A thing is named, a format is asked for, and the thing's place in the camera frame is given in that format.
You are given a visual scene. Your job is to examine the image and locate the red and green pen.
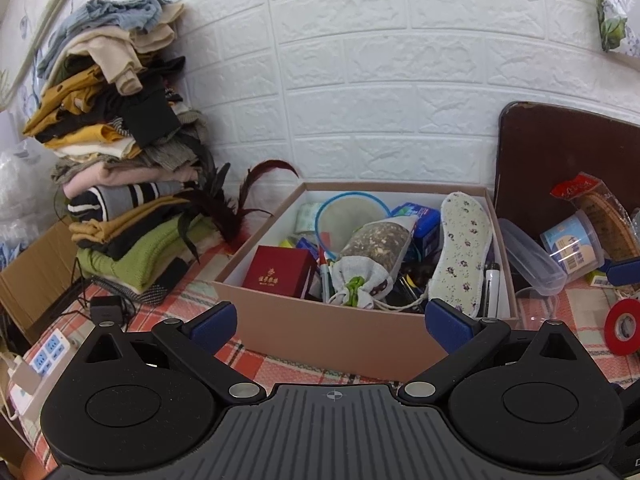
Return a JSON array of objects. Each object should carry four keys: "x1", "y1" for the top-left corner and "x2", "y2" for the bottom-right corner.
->
[{"x1": 317, "y1": 246, "x2": 334, "y2": 304}]

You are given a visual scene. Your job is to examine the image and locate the clear plastic bag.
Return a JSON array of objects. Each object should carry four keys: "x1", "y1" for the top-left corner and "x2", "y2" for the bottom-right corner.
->
[{"x1": 0, "y1": 137, "x2": 62, "y2": 257}]

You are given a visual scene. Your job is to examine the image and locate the white power strip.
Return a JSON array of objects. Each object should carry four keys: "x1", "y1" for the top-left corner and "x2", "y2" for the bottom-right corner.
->
[{"x1": 7, "y1": 327, "x2": 82, "y2": 412}]

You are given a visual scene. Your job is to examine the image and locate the floral curtain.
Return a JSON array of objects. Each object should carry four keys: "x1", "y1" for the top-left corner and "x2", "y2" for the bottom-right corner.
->
[{"x1": 587, "y1": 0, "x2": 640, "y2": 56}]

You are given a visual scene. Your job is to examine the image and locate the red gift box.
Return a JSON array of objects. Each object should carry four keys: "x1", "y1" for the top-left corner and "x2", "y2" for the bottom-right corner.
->
[{"x1": 243, "y1": 246, "x2": 319, "y2": 299}]

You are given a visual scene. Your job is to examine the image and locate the black charger cable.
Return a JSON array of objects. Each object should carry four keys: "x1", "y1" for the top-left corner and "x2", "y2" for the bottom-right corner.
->
[{"x1": 52, "y1": 260, "x2": 138, "y2": 333}]

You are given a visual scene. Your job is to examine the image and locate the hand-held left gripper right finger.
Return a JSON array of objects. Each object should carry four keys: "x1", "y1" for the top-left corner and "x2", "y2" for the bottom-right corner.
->
[{"x1": 397, "y1": 298, "x2": 591, "y2": 406}]

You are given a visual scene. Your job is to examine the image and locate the blue label plastic tub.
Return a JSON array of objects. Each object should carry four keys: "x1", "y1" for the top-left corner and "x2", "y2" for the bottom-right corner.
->
[{"x1": 540, "y1": 210, "x2": 606, "y2": 276}]

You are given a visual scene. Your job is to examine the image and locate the blue packet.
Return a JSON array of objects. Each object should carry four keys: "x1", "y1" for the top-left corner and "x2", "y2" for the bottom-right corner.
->
[{"x1": 390, "y1": 203, "x2": 442, "y2": 257}]

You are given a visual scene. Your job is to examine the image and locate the flattened cardboard box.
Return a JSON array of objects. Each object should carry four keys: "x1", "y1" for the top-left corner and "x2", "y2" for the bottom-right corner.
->
[{"x1": 0, "y1": 220, "x2": 92, "y2": 347}]

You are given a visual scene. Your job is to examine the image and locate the brown cardboard box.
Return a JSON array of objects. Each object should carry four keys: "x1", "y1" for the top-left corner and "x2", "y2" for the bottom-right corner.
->
[{"x1": 212, "y1": 181, "x2": 521, "y2": 384}]

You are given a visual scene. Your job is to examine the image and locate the floral wall cloth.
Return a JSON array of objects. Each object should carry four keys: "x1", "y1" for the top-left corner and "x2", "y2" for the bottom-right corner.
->
[{"x1": 0, "y1": 0, "x2": 98, "y2": 113}]

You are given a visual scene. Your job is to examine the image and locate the clear plastic lid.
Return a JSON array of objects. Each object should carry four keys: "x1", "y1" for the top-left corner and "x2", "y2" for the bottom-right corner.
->
[{"x1": 515, "y1": 287, "x2": 562, "y2": 332}]

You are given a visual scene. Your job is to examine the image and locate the stack of folded clothes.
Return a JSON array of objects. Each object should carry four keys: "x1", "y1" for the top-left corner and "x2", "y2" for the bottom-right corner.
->
[{"x1": 22, "y1": 0, "x2": 217, "y2": 307}]

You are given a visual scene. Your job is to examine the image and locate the checked tablecloth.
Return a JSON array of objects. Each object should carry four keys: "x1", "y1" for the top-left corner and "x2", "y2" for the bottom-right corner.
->
[{"x1": 22, "y1": 242, "x2": 640, "y2": 463}]

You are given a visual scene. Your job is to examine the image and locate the red tape roll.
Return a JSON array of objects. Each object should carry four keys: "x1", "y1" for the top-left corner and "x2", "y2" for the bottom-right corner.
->
[{"x1": 602, "y1": 297, "x2": 640, "y2": 357}]

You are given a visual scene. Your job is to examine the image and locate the orange packet with wooden ruler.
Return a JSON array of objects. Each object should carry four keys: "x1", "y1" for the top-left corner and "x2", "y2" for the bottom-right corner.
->
[{"x1": 550, "y1": 172, "x2": 640, "y2": 262}]

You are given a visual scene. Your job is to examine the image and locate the black charger adapter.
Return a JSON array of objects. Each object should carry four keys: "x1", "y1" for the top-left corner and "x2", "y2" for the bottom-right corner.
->
[{"x1": 90, "y1": 296, "x2": 124, "y2": 324}]

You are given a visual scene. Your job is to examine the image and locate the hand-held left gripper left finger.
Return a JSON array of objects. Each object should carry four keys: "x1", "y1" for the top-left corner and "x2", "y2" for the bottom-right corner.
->
[{"x1": 75, "y1": 301, "x2": 268, "y2": 407}]

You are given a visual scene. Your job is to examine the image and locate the dark brown board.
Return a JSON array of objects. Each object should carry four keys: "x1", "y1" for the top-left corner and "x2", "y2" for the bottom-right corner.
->
[{"x1": 492, "y1": 101, "x2": 640, "y2": 253}]

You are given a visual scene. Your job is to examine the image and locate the green patterned tape roll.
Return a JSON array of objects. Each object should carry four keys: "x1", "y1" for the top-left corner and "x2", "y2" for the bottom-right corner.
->
[{"x1": 295, "y1": 202, "x2": 323, "y2": 234}]

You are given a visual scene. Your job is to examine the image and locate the clear plastic case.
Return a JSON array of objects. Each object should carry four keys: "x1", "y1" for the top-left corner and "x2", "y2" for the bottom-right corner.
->
[{"x1": 497, "y1": 217, "x2": 569, "y2": 297}]

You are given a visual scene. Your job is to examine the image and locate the white marker pen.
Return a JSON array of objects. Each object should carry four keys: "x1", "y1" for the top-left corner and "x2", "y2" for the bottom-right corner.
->
[{"x1": 480, "y1": 262, "x2": 502, "y2": 319}]

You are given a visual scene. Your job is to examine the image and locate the white drawstring herb sachet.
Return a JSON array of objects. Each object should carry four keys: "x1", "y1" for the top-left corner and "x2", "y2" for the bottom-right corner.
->
[{"x1": 327, "y1": 217, "x2": 418, "y2": 311}]

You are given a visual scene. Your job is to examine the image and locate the dark red feathers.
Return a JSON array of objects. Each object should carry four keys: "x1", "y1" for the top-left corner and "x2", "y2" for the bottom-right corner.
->
[{"x1": 177, "y1": 160, "x2": 301, "y2": 263}]

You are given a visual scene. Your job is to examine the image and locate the blue rimmed round sieve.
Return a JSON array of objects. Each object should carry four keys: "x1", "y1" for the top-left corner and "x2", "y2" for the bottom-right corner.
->
[{"x1": 315, "y1": 192, "x2": 393, "y2": 256}]

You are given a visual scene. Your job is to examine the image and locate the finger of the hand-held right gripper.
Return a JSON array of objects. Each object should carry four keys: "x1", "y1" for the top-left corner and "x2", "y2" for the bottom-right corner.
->
[{"x1": 602, "y1": 256, "x2": 640, "y2": 292}]

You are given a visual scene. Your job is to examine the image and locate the floral shoe insole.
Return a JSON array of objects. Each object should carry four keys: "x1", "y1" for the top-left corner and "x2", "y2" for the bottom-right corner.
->
[{"x1": 427, "y1": 191, "x2": 496, "y2": 318}]

